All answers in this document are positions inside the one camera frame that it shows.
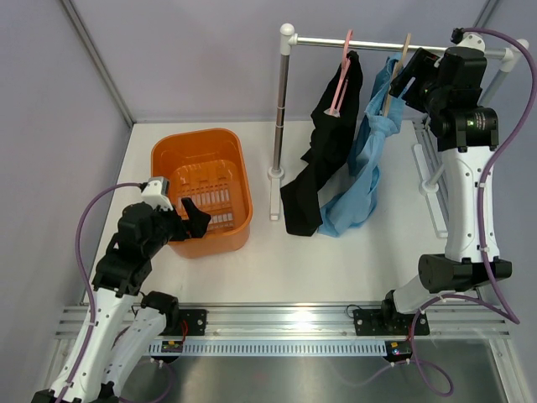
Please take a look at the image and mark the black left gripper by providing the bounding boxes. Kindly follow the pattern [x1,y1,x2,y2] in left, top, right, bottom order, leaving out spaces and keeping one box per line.
[143,197,211,257]

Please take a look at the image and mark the beige wooden hanger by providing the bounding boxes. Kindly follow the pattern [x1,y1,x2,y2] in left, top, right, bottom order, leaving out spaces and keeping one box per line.
[382,33,412,117]

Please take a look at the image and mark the light blue shorts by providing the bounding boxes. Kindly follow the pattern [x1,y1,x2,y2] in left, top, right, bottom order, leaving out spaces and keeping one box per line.
[318,53,404,238]

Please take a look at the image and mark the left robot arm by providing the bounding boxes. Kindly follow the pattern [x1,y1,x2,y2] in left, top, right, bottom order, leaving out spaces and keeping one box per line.
[33,197,211,402]

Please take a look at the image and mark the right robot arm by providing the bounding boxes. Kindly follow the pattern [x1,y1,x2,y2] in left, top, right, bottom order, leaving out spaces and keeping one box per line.
[379,46,513,333]

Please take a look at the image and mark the pink plastic hanger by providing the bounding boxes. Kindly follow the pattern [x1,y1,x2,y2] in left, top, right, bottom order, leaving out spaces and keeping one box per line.
[325,29,353,118]

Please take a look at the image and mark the black shorts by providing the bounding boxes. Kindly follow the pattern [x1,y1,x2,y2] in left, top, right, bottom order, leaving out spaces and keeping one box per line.
[280,50,363,237]

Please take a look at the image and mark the orange plastic laundry basket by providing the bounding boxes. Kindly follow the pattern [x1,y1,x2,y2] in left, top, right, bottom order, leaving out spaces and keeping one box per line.
[151,128,253,259]

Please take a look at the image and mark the metal clothes rack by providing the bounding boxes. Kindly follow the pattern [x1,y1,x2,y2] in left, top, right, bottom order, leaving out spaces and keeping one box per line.
[268,24,529,222]

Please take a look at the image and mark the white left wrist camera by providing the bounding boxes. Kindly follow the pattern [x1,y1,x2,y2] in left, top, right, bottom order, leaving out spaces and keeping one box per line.
[141,176,174,211]

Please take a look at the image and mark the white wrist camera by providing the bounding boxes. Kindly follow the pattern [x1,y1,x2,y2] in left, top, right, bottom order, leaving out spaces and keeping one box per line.
[451,28,486,52]
[141,176,174,211]

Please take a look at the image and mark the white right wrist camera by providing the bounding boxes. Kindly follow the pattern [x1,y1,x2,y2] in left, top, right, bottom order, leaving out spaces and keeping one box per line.
[451,28,486,52]

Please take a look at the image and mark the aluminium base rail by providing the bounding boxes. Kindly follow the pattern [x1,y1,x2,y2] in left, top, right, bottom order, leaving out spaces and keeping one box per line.
[54,302,511,341]

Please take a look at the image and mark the aluminium frame post right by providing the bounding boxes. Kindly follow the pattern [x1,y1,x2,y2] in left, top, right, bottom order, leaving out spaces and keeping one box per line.
[423,0,503,125]

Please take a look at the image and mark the aluminium frame post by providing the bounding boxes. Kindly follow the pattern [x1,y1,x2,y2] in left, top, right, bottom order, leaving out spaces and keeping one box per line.
[423,0,503,125]
[58,0,136,129]

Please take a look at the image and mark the white slotted cable duct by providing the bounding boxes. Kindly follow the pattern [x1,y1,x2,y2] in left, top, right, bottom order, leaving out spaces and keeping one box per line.
[146,340,388,357]

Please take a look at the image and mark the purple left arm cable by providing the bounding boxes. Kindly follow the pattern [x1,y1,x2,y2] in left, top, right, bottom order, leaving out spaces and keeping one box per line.
[50,182,148,403]

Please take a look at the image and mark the aluminium frame post left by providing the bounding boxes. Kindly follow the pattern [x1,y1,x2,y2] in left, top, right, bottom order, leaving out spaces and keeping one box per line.
[58,0,136,129]

